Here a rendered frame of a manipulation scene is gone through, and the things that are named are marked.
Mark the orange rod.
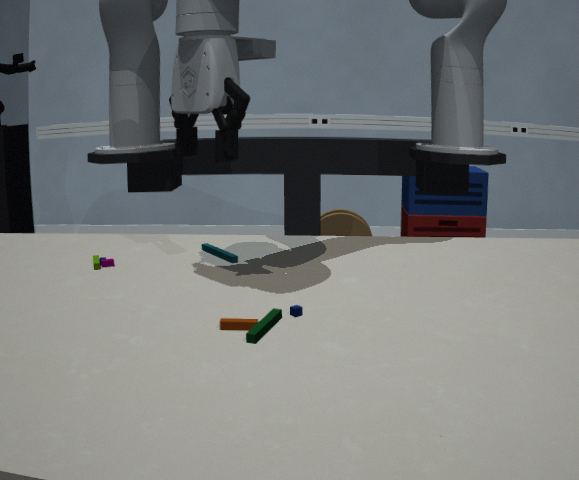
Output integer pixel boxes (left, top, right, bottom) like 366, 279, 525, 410
220, 318, 258, 331

